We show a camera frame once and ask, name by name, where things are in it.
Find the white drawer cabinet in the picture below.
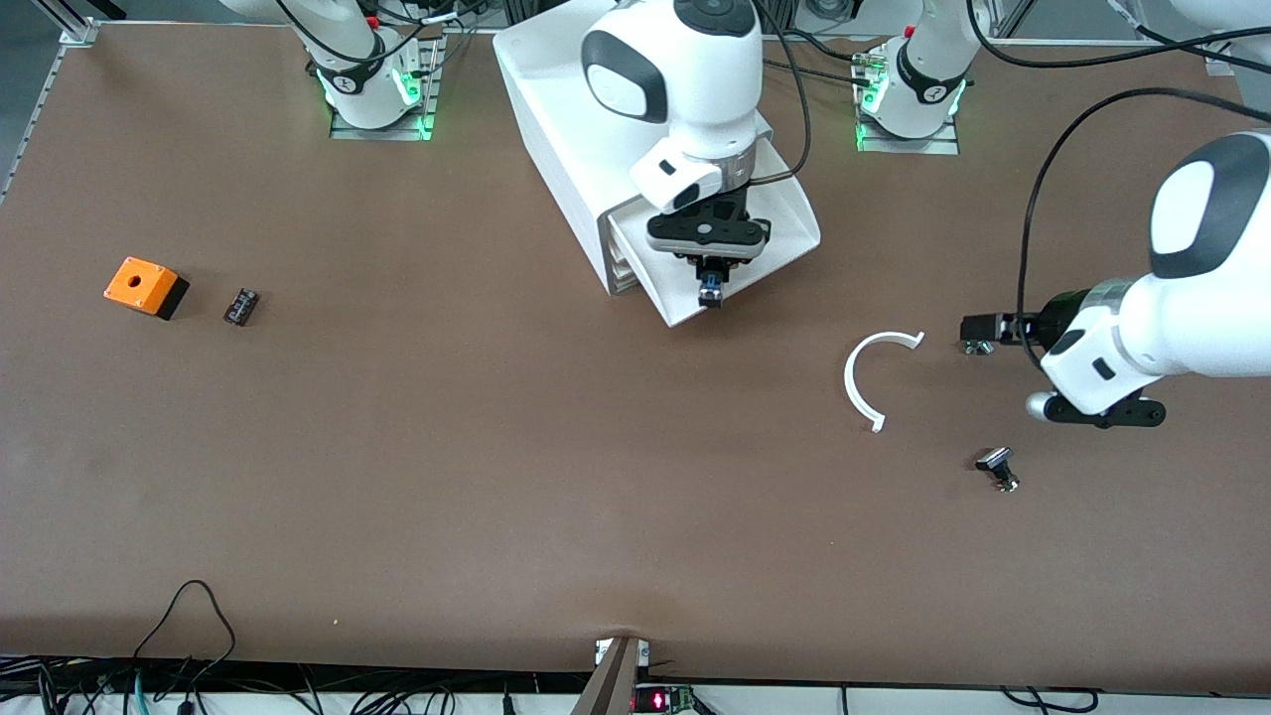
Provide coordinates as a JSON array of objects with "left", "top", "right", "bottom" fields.
[{"left": 494, "top": 0, "right": 776, "bottom": 297}]

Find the metal T-nut bolt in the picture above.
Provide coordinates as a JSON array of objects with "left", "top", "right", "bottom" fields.
[{"left": 975, "top": 447, "right": 1022, "bottom": 495}]

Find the brown angled bar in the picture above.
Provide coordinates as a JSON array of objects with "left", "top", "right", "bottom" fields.
[{"left": 571, "top": 636, "right": 641, "bottom": 715}]

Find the device with red display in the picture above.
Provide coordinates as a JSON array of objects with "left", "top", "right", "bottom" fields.
[{"left": 634, "top": 683, "right": 698, "bottom": 715}]

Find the orange box with black base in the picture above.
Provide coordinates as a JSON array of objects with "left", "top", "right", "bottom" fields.
[{"left": 104, "top": 256, "right": 190, "bottom": 321}]

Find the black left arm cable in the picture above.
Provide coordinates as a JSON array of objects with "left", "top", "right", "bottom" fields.
[{"left": 968, "top": 0, "right": 1271, "bottom": 344}]

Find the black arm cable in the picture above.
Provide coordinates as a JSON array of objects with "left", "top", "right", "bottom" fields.
[
  {"left": 968, "top": 0, "right": 1271, "bottom": 344},
  {"left": 745, "top": 0, "right": 813, "bottom": 188}
]

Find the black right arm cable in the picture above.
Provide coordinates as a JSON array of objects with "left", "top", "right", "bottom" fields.
[{"left": 745, "top": 0, "right": 813, "bottom": 188}]

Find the white semicircular bracket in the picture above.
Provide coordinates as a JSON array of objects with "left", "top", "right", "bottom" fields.
[{"left": 844, "top": 331, "right": 926, "bottom": 434}]

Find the black table cable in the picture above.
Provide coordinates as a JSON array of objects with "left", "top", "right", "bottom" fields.
[
  {"left": 763, "top": 58, "right": 865, "bottom": 88},
  {"left": 782, "top": 28, "right": 867, "bottom": 63}
]

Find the thin black looped cable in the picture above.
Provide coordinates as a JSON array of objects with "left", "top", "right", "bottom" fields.
[{"left": 134, "top": 581, "right": 237, "bottom": 686}]

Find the grey table edge rail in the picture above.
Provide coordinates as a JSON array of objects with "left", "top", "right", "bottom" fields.
[{"left": 0, "top": 45, "right": 66, "bottom": 205}]

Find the black cable bundle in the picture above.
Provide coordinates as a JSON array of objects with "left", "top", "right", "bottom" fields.
[{"left": 0, "top": 655, "right": 135, "bottom": 715}]

